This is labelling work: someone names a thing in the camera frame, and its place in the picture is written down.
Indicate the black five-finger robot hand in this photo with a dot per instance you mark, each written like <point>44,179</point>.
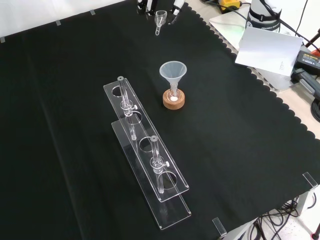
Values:
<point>178,7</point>

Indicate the clear glass weighing funnel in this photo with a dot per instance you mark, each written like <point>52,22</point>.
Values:
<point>160,18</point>

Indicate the translucent plastic funnel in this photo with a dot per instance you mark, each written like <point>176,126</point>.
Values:
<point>173,71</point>

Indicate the clear acrylic funnel stand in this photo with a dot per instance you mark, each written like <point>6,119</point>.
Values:
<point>150,155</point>

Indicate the yellow stop button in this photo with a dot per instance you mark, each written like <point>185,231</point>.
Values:
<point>228,3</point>

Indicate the grey tape piece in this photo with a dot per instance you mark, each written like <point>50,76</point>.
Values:
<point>92,12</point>
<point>2,40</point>
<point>58,22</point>

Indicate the clear round-bottom flask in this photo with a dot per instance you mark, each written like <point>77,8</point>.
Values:
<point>173,96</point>

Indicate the pale board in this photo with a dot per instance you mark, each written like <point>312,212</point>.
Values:
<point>270,50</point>

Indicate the black tripod leg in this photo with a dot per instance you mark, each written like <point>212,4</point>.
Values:
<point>312,41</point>

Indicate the black bench cloth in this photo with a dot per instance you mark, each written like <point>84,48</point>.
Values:
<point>75,125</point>

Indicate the clear table edge clip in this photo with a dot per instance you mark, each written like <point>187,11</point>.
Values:
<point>219,226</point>
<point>310,180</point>

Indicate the grey metal base plate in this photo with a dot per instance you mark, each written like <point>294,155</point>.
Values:
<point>225,22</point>

